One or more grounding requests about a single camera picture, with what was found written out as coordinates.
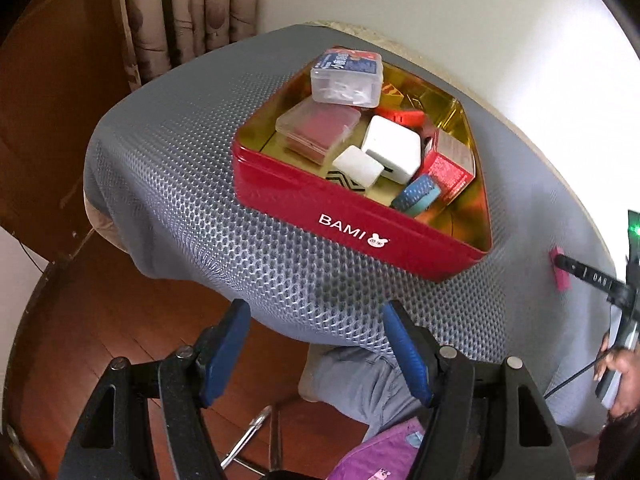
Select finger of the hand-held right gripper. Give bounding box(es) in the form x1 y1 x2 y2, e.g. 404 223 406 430
556 254 633 306

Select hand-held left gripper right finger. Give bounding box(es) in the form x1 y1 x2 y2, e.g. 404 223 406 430
381 300 572 480

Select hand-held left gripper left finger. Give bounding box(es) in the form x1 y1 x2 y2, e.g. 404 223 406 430
59 299 252 480

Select pink eraser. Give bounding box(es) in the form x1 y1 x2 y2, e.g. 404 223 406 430
549 246 572 291

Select red tin box gold inside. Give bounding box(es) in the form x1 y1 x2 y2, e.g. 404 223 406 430
231 44 493 282

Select blue patterned small tin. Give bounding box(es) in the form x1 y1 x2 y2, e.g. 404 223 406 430
390 174 442 217

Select red cardboard box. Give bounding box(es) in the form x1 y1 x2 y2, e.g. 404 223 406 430
422 127 476 203

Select white eraser zigzag sleeve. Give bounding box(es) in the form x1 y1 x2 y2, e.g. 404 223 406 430
325 145 385 196

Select white power adapter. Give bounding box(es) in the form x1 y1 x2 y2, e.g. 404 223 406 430
361 115 422 185

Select clear case red contents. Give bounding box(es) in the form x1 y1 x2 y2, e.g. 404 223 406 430
275 98 362 165

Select clear plastic box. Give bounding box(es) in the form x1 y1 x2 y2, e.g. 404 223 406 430
310 48 385 109

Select person's right forearm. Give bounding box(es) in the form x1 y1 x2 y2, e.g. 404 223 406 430
592 407 640 480

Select person's right hand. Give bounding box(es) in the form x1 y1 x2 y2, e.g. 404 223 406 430
593 332 640 418

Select metal stool leg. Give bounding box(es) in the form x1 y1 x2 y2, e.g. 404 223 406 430
220 402 273 471

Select purple bag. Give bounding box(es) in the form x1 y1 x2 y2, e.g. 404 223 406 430
327 419 426 480

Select grey honeycomb mat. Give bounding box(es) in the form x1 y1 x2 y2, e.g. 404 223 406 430
85 24 618 428

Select brown wooden door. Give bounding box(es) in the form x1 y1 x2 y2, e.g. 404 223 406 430
0 0 131 261

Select beige patterned curtain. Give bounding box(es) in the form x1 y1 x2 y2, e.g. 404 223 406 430
112 0 263 91

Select black cable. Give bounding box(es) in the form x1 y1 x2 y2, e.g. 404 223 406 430
544 347 608 401

